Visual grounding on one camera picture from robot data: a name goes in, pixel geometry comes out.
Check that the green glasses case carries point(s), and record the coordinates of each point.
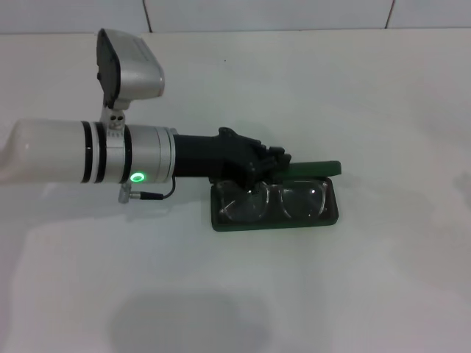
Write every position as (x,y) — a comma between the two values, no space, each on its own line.
(312,167)

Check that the clear plastic glasses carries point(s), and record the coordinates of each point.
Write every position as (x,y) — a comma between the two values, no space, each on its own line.
(272,200)

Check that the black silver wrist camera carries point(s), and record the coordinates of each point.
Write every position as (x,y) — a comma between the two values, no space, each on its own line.
(136,70)

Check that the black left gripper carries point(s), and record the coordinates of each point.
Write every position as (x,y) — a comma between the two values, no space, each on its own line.
(206,154)

